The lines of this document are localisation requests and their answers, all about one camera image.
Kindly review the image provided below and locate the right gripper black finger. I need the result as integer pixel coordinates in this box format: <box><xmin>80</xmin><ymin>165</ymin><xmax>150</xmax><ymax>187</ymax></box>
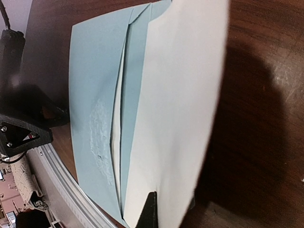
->
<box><xmin>136</xmin><ymin>191</ymin><xmax>158</xmax><ymax>228</ymax></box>

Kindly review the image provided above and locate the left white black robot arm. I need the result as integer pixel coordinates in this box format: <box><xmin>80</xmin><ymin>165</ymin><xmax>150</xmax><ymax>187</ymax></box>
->
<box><xmin>0</xmin><ymin>4</ymin><xmax>69</xmax><ymax>157</ymax></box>

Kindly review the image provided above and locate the light blue envelope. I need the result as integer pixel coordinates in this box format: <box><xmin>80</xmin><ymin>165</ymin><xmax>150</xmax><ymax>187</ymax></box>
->
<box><xmin>69</xmin><ymin>0</ymin><xmax>171</xmax><ymax>225</ymax></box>

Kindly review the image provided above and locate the white paper sheet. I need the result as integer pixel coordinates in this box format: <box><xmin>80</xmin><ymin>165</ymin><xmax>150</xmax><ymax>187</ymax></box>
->
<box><xmin>123</xmin><ymin>0</ymin><xmax>229</xmax><ymax>228</ymax></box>

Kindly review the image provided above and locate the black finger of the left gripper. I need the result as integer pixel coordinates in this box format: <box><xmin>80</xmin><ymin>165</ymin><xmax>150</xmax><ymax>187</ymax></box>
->
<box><xmin>0</xmin><ymin>84</ymin><xmax>70</xmax><ymax>128</ymax></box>
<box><xmin>0</xmin><ymin>114</ymin><xmax>52</xmax><ymax>153</ymax></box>

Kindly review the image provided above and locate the person in dark clothes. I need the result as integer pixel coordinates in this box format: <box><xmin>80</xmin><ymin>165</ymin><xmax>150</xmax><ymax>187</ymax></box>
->
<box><xmin>16</xmin><ymin>209</ymin><xmax>51</xmax><ymax>228</ymax></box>

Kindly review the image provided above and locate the white patterned cloth cover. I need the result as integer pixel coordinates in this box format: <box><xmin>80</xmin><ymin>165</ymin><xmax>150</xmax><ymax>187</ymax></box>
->
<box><xmin>10</xmin><ymin>156</ymin><xmax>48</xmax><ymax>211</ymax></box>

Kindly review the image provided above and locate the front aluminium rail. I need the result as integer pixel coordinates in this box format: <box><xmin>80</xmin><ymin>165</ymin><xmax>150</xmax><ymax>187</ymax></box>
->
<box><xmin>36</xmin><ymin>144</ymin><xmax>116</xmax><ymax>228</ymax></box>

